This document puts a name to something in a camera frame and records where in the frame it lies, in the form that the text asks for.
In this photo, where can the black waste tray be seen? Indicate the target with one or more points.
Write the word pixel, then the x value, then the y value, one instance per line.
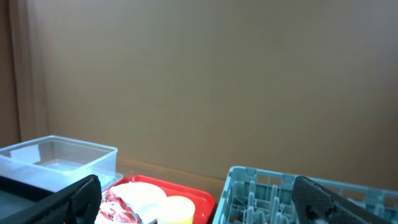
pixel 17 196

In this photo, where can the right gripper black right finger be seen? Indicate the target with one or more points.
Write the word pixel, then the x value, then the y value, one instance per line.
pixel 316 204

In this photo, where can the light blue plate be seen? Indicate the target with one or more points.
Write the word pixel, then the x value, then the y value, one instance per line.
pixel 142 197

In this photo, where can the red snack wrapper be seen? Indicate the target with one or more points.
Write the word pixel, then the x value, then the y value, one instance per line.
pixel 113 209

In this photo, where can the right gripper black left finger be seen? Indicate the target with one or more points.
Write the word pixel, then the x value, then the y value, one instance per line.
pixel 76 203

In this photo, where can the red serving tray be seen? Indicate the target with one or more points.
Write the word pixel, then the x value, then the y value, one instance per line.
pixel 204 201

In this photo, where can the grey dishwasher rack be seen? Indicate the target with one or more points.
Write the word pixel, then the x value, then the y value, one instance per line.
pixel 253 195

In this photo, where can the clear plastic waste bin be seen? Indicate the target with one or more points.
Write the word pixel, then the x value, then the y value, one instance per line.
pixel 54 162

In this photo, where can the yellow plastic cup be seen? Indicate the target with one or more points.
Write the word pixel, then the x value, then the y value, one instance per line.
pixel 175 210

